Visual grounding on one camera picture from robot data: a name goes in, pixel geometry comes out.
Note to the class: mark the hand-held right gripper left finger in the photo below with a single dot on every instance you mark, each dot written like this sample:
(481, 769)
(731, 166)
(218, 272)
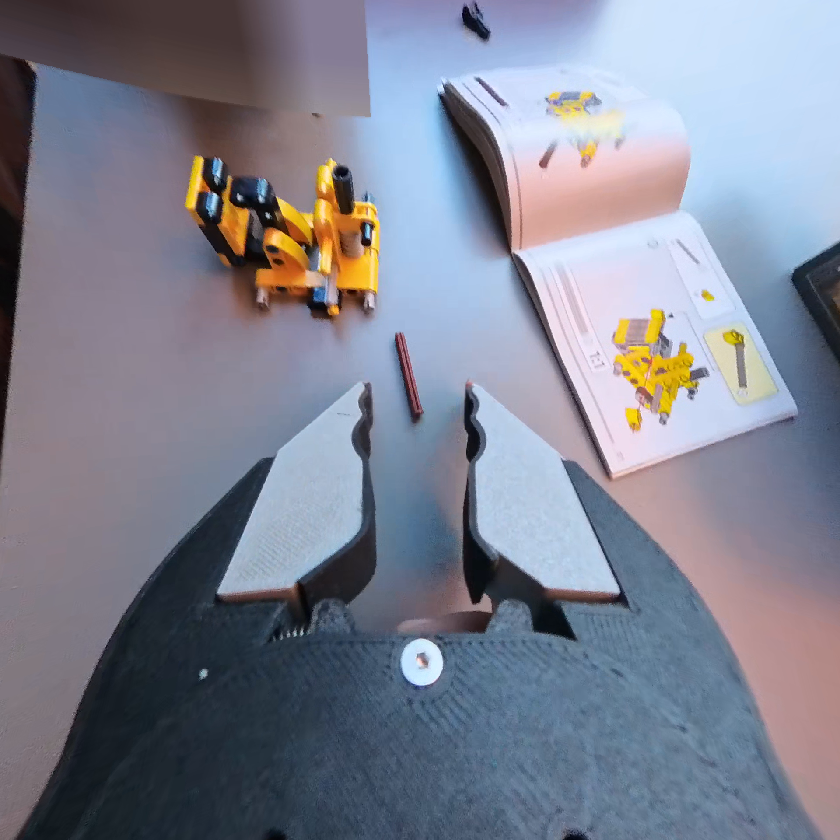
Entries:
(302, 512)

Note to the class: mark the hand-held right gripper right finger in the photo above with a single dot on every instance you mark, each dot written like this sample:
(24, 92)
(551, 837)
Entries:
(538, 518)

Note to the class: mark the brown lego axle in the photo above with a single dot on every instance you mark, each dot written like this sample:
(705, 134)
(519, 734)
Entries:
(408, 377)

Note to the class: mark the yellow and black lego model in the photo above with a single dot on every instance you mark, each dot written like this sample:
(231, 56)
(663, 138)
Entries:
(289, 249)

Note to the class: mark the lego instruction booklet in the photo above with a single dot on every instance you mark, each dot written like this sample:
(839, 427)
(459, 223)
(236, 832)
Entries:
(590, 164)

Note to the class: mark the small black lego piece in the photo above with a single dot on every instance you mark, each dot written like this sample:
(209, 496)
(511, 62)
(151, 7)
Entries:
(478, 23)

